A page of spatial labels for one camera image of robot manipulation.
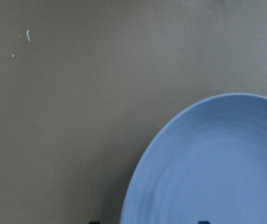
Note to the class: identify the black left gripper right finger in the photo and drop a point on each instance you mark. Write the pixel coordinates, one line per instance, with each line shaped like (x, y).
(203, 222)

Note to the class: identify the blue round plate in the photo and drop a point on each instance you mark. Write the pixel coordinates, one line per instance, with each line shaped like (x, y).
(209, 163)

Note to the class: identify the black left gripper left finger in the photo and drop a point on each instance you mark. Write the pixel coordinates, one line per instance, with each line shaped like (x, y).
(94, 222)

